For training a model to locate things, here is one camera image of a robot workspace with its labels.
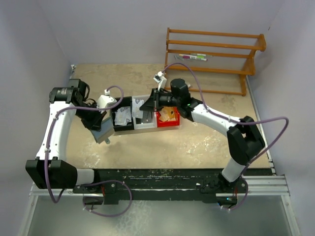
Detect gold card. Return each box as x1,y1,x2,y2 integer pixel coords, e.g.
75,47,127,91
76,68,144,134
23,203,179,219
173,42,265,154
158,107,177,122

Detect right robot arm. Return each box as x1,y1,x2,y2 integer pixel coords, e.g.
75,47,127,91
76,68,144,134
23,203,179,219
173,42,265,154
139,79,265,183

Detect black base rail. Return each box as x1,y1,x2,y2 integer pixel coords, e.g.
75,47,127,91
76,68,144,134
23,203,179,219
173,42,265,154
43,168,274,205

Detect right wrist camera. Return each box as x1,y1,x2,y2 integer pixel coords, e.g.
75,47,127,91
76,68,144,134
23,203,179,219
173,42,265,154
153,71,167,91

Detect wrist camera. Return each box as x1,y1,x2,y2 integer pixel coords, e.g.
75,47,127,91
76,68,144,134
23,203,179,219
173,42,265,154
96,89,117,109
153,71,167,91

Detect purple marker pen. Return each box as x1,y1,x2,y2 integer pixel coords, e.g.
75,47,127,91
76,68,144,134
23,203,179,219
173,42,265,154
179,54,208,61

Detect wooden shelf rack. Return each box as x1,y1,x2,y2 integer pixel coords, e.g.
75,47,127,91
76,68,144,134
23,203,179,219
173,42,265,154
164,28,266,96

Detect grey clip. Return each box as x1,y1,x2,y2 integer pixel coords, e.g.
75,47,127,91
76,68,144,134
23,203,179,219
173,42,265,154
174,55,184,61

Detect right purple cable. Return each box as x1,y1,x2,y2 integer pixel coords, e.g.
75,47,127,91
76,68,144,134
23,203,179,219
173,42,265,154
163,62,290,212

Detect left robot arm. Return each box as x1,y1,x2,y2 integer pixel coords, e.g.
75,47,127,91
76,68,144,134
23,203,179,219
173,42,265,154
26,79,117,189

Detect black cards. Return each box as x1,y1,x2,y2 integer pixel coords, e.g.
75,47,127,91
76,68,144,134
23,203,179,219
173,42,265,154
135,111,154,124

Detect white bin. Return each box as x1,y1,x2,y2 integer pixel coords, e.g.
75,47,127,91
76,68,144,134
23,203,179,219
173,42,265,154
131,95,157,130

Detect silver cards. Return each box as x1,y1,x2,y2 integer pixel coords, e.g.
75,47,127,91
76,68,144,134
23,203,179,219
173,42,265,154
114,107,132,126

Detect black bin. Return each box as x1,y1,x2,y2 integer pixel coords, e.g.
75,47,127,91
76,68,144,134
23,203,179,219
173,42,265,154
110,96,134,132

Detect red bin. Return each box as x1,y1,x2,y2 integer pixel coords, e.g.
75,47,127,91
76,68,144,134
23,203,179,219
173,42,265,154
155,107,180,128

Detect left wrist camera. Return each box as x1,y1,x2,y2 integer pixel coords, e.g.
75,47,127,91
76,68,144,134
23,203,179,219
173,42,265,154
96,89,117,109

